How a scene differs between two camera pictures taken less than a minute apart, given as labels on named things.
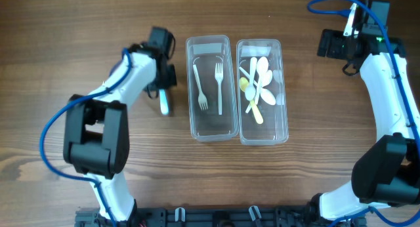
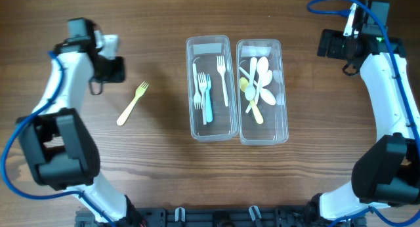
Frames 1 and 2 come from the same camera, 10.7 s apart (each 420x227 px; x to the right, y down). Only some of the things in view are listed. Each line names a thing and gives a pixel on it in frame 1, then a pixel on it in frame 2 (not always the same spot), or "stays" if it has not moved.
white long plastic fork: [219, 73] → [222, 70]
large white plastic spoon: [262, 66] stays
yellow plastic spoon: [243, 83] stays
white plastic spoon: [266, 79] stays
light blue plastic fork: [163, 102] → [208, 100]
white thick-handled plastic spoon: [250, 92] stays
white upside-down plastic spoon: [266, 95] stays
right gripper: [333, 50] stays
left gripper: [171, 79] → [118, 75]
